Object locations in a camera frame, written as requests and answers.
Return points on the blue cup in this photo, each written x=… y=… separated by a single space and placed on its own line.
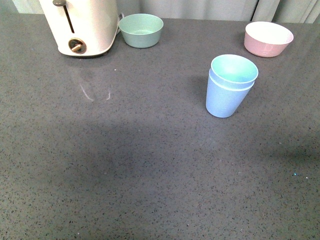
x=233 y=71
x=224 y=97

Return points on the green bowl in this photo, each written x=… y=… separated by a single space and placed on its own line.
x=141 y=30

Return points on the white toaster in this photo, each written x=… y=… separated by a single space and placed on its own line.
x=82 y=28

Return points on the pink bowl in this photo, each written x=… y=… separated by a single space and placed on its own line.
x=266 y=39

